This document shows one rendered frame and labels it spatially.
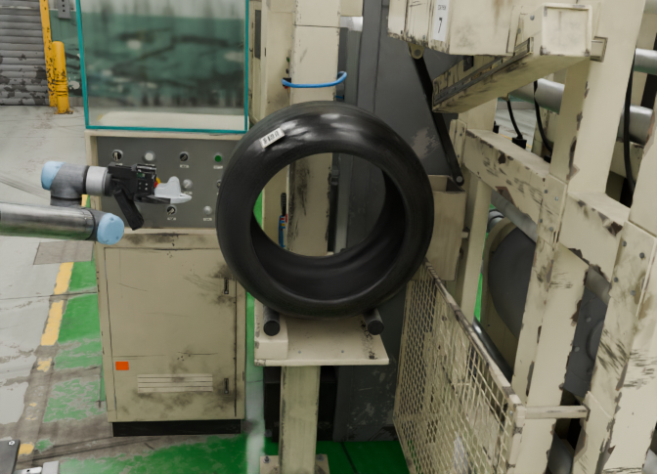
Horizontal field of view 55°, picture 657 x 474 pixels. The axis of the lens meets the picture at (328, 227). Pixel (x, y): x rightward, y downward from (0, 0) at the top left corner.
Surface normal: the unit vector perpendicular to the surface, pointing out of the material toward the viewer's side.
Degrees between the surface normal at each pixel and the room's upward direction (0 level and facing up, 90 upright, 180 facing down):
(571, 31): 72
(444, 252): 90
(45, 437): 0
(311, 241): 90
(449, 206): 90
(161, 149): 90
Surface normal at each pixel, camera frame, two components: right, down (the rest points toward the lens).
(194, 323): 0.10, 0.36
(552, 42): 0.12, 0.04
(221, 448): 0.05, -0.94
